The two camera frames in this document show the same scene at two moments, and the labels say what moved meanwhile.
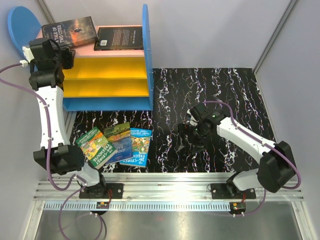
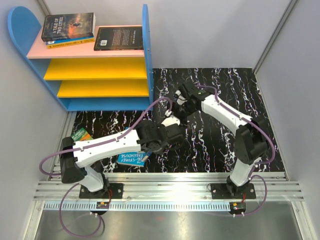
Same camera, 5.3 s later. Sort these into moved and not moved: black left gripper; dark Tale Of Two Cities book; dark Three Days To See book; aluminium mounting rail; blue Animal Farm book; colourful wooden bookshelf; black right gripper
Moved: black right gripper; dark Tale Of Two Cities book; black left gripper; blue Animal Farm book
Not moved: aluminium mounting rail; colourful wooden bookshelf; dark Three Days To See book
